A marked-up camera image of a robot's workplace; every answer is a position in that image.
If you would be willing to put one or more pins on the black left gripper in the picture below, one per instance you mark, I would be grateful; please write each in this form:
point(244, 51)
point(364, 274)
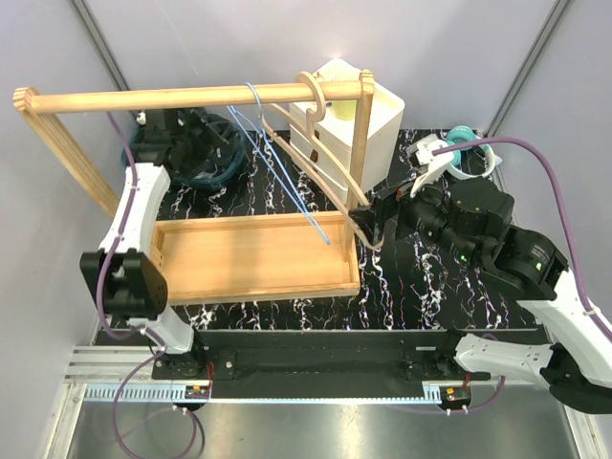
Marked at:
point(207, 142)

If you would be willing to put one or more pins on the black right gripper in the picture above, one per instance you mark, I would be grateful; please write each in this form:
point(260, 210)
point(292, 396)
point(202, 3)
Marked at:
point(385, 204)

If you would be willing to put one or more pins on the dark navy shorts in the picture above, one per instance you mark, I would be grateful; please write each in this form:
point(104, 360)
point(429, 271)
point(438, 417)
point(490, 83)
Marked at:
point(214, 178)

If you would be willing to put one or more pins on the blue wire hanger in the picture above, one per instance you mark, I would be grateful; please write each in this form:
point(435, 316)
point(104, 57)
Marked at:
point(259, 140)

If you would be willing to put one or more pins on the wooden clothes hanger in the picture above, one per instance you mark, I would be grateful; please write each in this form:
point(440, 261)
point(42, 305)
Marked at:
point(320, 93)

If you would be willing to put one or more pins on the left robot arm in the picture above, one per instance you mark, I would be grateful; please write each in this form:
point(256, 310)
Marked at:
point(129, 291)

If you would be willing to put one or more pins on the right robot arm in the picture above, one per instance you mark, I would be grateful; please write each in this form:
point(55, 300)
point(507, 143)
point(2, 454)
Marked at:
point(473, 222)

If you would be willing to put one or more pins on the teal plastic basin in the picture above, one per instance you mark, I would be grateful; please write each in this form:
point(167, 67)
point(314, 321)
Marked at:
point(148, 152)

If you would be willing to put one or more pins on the black marble pattern mat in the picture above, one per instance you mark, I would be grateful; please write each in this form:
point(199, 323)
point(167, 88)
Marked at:
point(407, 284)

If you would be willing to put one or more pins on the yellow cup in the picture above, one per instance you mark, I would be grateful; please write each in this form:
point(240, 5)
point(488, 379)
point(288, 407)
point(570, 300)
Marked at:
point(344, 109)

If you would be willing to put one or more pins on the wooden clothes rack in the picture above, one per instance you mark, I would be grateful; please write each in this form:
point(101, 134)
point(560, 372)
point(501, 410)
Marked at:
point(224, 259)

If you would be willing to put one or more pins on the teal cat ear headphones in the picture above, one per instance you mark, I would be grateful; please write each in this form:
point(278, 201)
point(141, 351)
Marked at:
point(471, 162)

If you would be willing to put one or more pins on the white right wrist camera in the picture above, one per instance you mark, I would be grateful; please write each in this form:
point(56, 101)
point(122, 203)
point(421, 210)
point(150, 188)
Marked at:
point(432, 166)

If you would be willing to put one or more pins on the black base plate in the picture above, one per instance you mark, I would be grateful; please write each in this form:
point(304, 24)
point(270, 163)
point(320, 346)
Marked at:
point(311, 366)

